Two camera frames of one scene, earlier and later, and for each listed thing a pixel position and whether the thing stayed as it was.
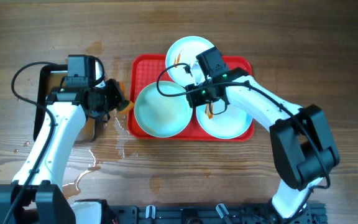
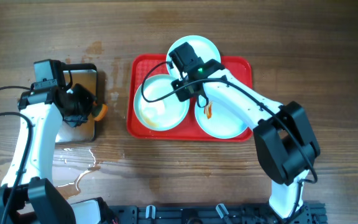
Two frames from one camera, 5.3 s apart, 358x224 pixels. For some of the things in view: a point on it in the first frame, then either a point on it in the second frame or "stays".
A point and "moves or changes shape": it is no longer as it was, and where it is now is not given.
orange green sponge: (125, 106) moves or changes shape
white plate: (186, 51) stays
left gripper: (114, 84) → (78, 118)
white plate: (229, 124) stays
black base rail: (313, 213) stays
